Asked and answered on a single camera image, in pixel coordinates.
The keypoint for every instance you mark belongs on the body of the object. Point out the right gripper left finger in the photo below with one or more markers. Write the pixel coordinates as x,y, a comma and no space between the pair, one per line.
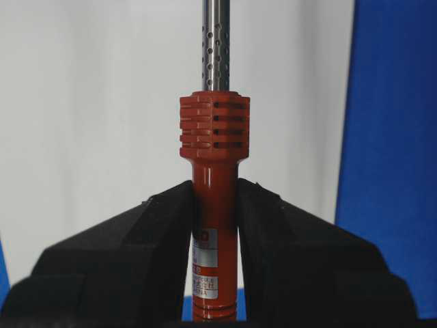
128,271

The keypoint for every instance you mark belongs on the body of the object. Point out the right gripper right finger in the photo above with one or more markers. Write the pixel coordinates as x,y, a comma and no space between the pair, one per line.
300,271

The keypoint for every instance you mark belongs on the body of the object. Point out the red handled soldering iron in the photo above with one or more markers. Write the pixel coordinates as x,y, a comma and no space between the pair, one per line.
215,139

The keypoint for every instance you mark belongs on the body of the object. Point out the blue table cloth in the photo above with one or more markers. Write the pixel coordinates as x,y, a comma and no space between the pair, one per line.
386,188

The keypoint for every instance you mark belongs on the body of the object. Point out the large white foam board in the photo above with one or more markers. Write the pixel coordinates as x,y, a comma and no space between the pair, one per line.
90,107

